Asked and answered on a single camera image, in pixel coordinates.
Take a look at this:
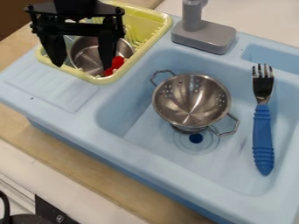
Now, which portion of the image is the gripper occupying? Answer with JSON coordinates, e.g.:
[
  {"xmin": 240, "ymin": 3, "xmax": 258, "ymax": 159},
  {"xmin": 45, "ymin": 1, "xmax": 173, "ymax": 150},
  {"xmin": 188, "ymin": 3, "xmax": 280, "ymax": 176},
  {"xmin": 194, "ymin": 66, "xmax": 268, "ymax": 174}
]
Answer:
[{"xmin": 23, "ymin": 0, "xmax": 127, "ymax": 71}]

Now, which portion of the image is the red toy strawberry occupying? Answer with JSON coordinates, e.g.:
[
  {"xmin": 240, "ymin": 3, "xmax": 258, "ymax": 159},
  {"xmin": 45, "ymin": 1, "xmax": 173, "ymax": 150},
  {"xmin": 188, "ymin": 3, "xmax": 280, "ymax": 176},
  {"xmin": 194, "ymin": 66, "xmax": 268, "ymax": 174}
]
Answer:
[{"xmin": 102, "ymin": 55, "xmax": 127, "ymax": 77}]

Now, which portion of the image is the silver strainer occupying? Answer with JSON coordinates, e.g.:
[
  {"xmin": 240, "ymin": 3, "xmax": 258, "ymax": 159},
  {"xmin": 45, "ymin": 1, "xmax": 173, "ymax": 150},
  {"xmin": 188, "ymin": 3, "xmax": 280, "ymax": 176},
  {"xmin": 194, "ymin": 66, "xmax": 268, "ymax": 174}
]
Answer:
[{"xmin": 148, "ymin": 68, "xmax": 242, "ymax": 138}]

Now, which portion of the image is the blue handled fork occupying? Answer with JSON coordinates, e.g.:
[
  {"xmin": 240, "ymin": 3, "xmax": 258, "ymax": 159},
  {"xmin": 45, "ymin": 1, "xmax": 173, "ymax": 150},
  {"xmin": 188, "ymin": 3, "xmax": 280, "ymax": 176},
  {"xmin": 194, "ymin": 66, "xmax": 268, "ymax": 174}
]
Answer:
[{"xmin": 249, "ymin": 63, "xmax": 277, "ymax": 177}]

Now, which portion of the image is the tap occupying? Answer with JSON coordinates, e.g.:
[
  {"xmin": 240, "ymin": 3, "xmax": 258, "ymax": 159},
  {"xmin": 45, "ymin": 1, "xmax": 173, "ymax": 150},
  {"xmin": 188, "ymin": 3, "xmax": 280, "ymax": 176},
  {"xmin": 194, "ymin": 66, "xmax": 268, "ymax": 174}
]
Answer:
[{"xmin": 169, "ymin": 0, "xmax": 239, "ymax": 56}]

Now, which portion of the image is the toy sink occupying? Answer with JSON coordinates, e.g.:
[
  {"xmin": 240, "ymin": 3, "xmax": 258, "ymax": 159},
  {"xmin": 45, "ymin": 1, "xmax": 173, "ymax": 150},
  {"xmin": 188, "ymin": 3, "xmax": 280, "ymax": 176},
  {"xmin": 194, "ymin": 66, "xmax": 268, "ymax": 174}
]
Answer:
[{"xmin": 0, "ymin": 14, "xmax": 299, "ymax": 224}]

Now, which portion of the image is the dish rack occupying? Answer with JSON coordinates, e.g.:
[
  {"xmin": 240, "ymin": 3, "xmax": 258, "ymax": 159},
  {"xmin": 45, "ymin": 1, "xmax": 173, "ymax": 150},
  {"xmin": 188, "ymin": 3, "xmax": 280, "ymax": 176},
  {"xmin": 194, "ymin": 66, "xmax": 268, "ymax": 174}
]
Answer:
[{"xmin": 35, "ymin": 0, "xmax": 175, "ymax": 86}]

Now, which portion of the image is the silver pot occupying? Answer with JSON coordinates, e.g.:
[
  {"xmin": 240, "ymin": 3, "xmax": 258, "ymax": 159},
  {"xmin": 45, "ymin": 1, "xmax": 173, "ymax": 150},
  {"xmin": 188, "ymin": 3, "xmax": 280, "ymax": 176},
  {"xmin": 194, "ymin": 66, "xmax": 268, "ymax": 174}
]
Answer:
[{"xmin": 67, "ymin": 35, "xmax": 136, "ymax": 78}]

